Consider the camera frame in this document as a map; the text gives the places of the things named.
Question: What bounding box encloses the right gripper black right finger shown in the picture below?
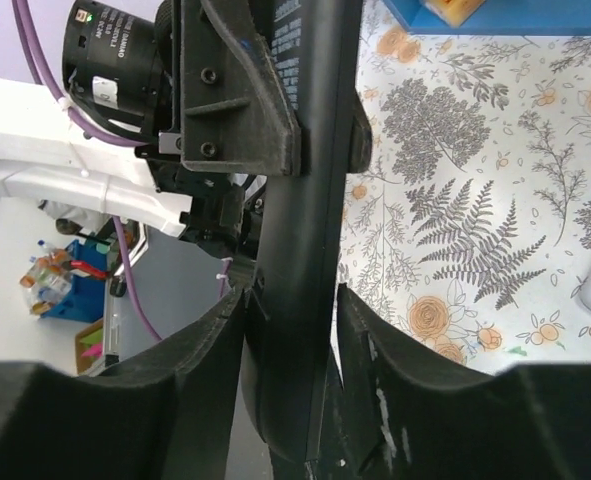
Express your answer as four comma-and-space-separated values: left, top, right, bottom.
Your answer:
337, 286, 591, 479

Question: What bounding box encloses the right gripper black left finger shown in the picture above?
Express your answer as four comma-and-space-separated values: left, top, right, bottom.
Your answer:
0, 289, 245, 479

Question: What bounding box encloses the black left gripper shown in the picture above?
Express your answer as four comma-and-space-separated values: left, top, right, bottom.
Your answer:
136, 1, 301, 258

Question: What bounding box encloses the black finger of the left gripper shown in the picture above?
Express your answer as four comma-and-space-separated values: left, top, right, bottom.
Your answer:
348, 92, 373, 174

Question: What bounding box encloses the black TV remote control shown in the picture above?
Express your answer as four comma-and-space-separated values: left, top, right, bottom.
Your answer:
242, 1, 362, 463

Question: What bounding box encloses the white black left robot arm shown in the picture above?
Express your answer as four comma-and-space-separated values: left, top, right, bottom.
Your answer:
0, 1, 372, 260

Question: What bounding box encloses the blue crate with bottles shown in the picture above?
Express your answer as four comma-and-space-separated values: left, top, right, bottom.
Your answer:
19, 240, 108, 323

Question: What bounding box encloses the yellow pack on shelf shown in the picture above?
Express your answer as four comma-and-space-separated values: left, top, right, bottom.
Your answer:
421, 0, 485, 27

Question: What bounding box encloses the blue shelf unit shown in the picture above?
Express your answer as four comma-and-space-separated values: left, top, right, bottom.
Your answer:
385, 0, 591, 36

